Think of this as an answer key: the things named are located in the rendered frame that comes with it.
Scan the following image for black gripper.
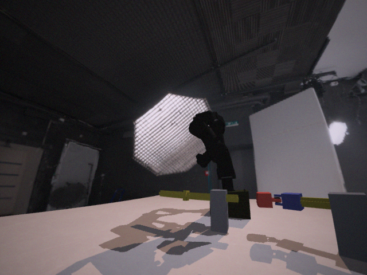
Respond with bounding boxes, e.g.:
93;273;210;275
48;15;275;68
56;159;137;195
204;136;235;178

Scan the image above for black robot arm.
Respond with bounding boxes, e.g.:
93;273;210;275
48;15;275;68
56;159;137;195
189;110;236;191

